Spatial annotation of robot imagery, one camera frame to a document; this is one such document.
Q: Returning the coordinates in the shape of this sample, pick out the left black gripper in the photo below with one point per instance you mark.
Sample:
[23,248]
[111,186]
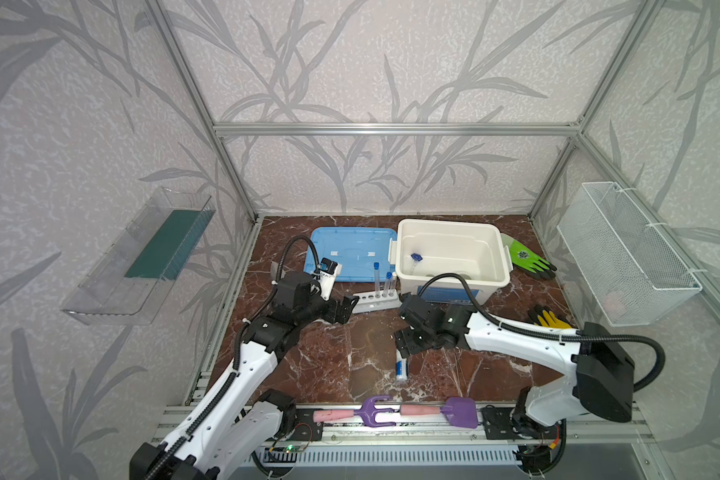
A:
[342,309]

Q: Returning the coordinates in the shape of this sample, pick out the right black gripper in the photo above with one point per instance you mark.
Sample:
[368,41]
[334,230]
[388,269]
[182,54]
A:
[406,341]

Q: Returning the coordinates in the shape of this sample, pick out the white test tube rack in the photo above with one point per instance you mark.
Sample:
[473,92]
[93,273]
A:
[369,302]

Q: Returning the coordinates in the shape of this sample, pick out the white bottle blue label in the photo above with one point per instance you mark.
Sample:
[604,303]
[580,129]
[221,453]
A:
[401,367]

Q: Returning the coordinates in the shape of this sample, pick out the test tube blue cap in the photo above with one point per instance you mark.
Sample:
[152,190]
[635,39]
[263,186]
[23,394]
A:
[387,282]
[376,272]

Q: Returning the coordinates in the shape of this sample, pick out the white plastic storage bin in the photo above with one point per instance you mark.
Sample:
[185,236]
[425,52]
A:
[447,247]

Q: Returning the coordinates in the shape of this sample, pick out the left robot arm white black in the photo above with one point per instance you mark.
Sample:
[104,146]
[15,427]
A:
[222,432]

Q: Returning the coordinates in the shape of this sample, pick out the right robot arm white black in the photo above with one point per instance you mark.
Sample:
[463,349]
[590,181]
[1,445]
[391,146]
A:
[599,372]

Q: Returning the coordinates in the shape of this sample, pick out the blue plastic bin lid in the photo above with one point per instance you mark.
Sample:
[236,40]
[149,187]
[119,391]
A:
[356,249]

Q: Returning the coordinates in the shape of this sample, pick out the yellow black work glove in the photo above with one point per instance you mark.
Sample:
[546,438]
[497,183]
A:
[545,317]

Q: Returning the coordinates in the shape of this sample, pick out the green black work glove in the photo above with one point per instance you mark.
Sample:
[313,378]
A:
[527,261]

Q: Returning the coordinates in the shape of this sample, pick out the green mat in shelf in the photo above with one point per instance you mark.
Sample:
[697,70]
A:
[167,252]

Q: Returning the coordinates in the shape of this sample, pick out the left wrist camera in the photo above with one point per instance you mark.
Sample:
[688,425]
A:
[328,271]

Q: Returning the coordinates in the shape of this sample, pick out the purple garden spade pink handle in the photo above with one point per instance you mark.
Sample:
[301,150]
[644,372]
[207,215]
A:
[460,412]

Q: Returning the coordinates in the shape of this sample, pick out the purple garden fork pink handle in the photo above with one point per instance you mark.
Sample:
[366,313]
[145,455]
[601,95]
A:
[367,413]

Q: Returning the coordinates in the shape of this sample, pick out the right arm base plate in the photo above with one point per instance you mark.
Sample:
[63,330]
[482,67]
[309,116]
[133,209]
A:
[502,423]

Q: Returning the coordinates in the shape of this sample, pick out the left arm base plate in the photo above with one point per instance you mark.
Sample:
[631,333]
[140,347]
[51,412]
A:
[299,427]

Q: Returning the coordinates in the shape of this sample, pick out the white wire mesh basket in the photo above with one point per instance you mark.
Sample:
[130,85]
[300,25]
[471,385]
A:
[618,248]

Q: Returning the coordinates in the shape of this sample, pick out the clear acrylic wall shelf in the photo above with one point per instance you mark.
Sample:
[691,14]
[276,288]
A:
[105,296]

